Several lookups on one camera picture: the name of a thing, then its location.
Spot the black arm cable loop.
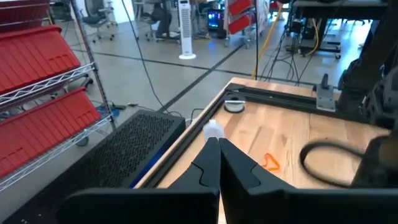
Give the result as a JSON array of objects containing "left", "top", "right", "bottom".
[{"left": 299, "top": 141, "right": 374, "bottom": 189}]

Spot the clear plastic zip bag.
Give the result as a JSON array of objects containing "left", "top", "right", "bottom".
[{"left": 202, "top": 119, "right": 225, "bottom": 141}]

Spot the white tape roll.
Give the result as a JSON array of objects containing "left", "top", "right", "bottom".
[{"left": 223, "top": 93, "right": 247, "bottom": 114}]

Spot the grey metal bracket plate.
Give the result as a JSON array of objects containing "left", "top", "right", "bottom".
[{"left": 315, "top": 73, "right": 336, "bottom": 113}]

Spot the chrome wire shelf rack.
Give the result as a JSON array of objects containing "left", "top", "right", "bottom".
[
  {"left": 225, "top": 0, "right": 272, "bottom": 49},
  {"left": 0, "top": 0, "right": 118, "bottom": 194}
]

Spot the black workbench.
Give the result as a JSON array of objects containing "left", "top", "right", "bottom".
[{"left": 285, "top": 0, "right": 389, "bottom": 60}]

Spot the white tower fan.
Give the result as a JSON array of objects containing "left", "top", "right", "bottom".
[{"left": 177, "top": 0, "right": 197, "bottom": 60}]

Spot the orange rubber band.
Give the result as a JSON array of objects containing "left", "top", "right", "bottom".
[{"left": 261, "top": 152, "right": 280, "bottom": 172}]

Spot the blue cable coil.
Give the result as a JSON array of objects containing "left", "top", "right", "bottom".
[{"left": 96, "top": 104, "right": 121, "bottom": 119}]

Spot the black floor cable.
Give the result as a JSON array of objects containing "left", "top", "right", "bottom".
[{"left": 259, "top": 27, "right": 312, "bottom": 86}]

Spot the black lit computer tower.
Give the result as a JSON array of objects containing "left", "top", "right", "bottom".
[{"left": 206, "top": 8, "right": 226, "bottom": 32}]

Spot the yellow cable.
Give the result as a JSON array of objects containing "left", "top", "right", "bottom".
[{"left": 251, "top": 4, "right": 284, "bottom": 80}]

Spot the red storage bin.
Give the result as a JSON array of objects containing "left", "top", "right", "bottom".
[
  {"left": 228, "top": 14, "right": 259, "bottom": 35},
  {"left": 0, "top": 25, "right": 82, "bottom": 94},
  {"left": 0, "top": 0, "right": 52, "bottom": 32},
  {"left": 228, "top": 0, "right": 253, "bottom": 16},
  {"left": 0, "top": 86, "right": 103, "bottom": 180}
]

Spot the black perforated metal box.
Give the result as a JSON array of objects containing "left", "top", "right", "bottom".
[{"left": 2, "top": 109, "right": 187, "bottom": 224}]

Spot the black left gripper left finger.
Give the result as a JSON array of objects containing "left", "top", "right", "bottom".
[{"left": 58, "top": 138, "right": 222, "bottom": 224}]

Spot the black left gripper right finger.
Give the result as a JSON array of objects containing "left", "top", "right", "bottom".
[{"left": 219, "top": 138, "right": 398, "bottom": 224}]

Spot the grey office chair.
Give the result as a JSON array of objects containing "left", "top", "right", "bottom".
[{"left": 81, "top": 0, "right": 116, "bottom": 43}]

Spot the black hanging cable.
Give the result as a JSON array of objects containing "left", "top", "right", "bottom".
[{"left": 120, "top": 0, "right": 175, "bottom": 114}]

